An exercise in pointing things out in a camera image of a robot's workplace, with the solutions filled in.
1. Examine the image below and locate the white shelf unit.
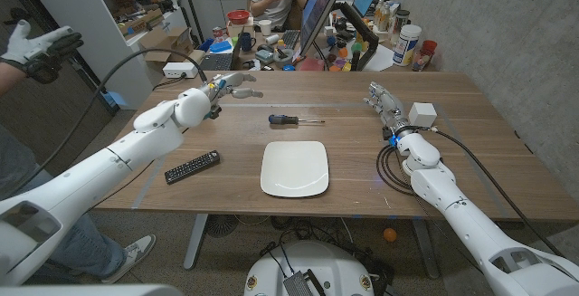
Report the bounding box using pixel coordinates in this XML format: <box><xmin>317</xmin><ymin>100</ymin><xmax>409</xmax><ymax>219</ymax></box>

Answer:
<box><xmin>17</xmin><ymin>0</ymin><xmax>189</xmax><ymax>110</ymax></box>

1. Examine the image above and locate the dark blue mug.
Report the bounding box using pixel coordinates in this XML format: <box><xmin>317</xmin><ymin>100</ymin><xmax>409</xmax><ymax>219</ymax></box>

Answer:
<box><xmin>238</xmin><ymin>31</ymin><xmax>257</xmax><ymax>53</ymax></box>

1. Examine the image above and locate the open cardboard box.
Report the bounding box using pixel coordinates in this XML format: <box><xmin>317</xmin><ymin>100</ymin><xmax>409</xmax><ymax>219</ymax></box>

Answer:
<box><xmin>138</xmin><ymin>26</ymin><xmax>195</xmax><ymax>64</ymax></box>

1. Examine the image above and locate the seated person in grey shirt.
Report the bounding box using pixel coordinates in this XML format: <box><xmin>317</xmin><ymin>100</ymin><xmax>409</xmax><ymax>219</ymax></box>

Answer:
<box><xmin>246</xmin><ymin>0</ymin><xmax>308</xmax><ymax>30</ymax></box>

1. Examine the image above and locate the white labelled canister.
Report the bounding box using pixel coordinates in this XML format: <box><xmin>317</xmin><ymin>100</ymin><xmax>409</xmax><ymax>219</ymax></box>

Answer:
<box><xmin>392</xmin><ymin>24</ymin><xmax>422</xmax><ymax>67</ymax></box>

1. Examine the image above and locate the white cube box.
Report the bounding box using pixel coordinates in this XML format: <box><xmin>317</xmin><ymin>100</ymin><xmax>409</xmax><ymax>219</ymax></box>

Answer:
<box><xmin>408</xmin><ymin>101</ymin><xmax>438</xmax><ymax>129</ymax></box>

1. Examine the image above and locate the grey white sneaker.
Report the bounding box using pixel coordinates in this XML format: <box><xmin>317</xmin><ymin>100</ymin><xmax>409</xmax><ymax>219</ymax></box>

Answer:
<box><xmin>101</xmin><ymin>234</ymin><xmax>157</xmax><ymax>284</ymax></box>

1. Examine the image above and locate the beige box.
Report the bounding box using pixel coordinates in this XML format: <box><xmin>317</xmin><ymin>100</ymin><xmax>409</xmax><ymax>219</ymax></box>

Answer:
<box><xmin>225</xmin><ymin>17</ymin><xmax>256</xmax><ymax>39</ymax></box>

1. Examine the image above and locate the white power box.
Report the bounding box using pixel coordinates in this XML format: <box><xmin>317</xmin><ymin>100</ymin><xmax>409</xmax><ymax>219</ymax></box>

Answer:
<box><xmin>162</xmin><ymin>62</ymin><xmax>200</xmax><ymax>80</ymax></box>

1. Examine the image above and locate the grey table leg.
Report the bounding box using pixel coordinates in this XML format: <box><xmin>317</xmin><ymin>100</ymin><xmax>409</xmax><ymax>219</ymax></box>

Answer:
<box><xmin>410</xmin><ymin>217</ymin><xmax>441</xmax><ymax>280</ymax></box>
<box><xmin>183</xmin><ymin>213</ymin><xmax>210</xmax><ymax>271</ymax></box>

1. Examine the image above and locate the blue black handled screwdriver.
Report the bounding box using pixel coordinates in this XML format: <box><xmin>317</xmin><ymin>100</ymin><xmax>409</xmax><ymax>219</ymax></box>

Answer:
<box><xmin>268</xmin><ymin>114</ymin><xmax>326</xmax><ymax>126</ymax></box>

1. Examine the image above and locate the jar with black lid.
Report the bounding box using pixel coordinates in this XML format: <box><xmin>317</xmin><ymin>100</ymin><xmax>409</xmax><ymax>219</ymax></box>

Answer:
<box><xmin>394</xmin><ymin>9</ymin><xmax>411</xmax><ymax>33</ymax></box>

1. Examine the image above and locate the coiled black cable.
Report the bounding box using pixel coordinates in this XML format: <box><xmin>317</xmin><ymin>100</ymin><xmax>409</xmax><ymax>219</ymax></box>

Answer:
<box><xmin>375</xmin><ymin>144</ymin><xmax>424</xmax><ymax>197</ymax></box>

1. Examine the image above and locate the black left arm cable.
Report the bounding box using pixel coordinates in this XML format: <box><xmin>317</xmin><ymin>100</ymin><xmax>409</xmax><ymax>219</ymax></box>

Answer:
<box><xmin>6</xmin><ymin>47</ymin><xmax>208</xmax><ymax>197</ymax></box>

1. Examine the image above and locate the white robot torso edge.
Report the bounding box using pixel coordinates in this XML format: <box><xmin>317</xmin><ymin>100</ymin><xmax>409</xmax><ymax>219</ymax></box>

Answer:
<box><xmin>0</xmin><ymin>284</ymin><xmax>185</xmax><ymax>296</ymax></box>

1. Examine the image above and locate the operator bare forearm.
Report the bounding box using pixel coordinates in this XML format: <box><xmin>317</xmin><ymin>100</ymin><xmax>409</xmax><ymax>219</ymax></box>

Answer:
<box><xmin>0</xmin><ymin>62</ymin><xmax>28</xmax><ymax>98</ymax></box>

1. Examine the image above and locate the blue plastic object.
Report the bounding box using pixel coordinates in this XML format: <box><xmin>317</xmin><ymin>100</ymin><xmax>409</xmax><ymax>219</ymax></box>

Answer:
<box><xmin>102</xmin><ymin>91</ymin><xmax>130</xmax><ymax>110</ymax></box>

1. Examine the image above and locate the red bowl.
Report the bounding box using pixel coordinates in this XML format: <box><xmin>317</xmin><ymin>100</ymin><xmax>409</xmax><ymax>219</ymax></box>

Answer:
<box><xmin>225</xmin><ymin>9</ymin><xmax>252</xmax><ymax>26</ymax></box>

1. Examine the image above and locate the white square plate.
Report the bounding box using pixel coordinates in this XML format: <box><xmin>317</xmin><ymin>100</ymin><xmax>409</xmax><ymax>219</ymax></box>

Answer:
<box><xmin>260</xmin><ymin>140</ymin><xmax>330</xmax><ymax>198</ymax></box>

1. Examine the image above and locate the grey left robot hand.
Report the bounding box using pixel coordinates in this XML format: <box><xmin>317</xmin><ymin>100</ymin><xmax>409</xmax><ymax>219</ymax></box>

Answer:
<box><xmin>207</xmin><ymin>72</ymin><xmax>264</xmax><ymax>108</ymax></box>

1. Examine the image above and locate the operator in grey shirt jeans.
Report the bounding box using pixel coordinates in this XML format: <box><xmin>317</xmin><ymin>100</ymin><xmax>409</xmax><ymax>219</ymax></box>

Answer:
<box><xmin>0</xmin><ymin>123</ymin><xmax>128</xmax><ymax>283</ymax></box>

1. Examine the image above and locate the long black right arm cable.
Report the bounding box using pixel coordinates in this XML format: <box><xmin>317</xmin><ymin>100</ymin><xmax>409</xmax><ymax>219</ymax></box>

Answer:
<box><xmin>424</xmin><ymin>126</ymin><xmax>566</xmax><ymax>259</ymax></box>

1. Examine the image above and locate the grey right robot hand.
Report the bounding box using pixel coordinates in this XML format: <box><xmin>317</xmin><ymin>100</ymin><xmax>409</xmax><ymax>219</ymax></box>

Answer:
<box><xmin>363</xmin><ymin>81</ymin><xmax>413</xmax><ymax>139</ymax></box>

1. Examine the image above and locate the black keyboard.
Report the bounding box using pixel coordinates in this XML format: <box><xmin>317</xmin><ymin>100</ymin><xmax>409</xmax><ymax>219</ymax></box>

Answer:
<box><xmin>280</xmin><ymin>29</ymin><xmax>301</xmax><ymax>51</ymax></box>

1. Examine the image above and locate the dark grey laptop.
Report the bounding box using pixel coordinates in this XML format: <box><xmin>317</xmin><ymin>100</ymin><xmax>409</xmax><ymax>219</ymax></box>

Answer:
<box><xmin>198</xmin><ymin>37</ymin><xmax>243</xmax><ymax>72</ymax></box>

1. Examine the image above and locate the white black gloved operator hand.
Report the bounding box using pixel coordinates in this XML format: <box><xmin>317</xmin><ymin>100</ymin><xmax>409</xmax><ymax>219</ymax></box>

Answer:
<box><xmin>0</xmin><ymin>19</ymin><xmax>85</xmax><ymax>84</ymax></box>

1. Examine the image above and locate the black TV remote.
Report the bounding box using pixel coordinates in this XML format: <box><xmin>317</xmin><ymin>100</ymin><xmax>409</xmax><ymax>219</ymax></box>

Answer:
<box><xmin>164</xmin><ymin>149</ymin><xmax>222</xmax><ymax>186</ymax></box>

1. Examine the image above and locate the tilted computer monitor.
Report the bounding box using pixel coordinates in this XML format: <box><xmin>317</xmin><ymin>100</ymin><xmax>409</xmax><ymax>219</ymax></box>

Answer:
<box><xmin>299</xmin><ymin>0</ymin><xmax>344</xmax><ymax>57</ymax></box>

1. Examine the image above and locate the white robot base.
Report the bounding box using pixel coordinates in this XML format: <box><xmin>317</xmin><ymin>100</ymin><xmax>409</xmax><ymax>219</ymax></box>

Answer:
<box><xmin>243</xmin><ymin>240</ymin><xmax>375</xmax><ymax>296</ymax></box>

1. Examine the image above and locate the pink red box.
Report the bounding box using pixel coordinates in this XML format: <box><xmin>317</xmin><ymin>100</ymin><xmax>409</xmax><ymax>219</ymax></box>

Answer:
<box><xmin>298</xmin><ymin>57</ymin><xmax>326</xmax><ymax>72</ymax></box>

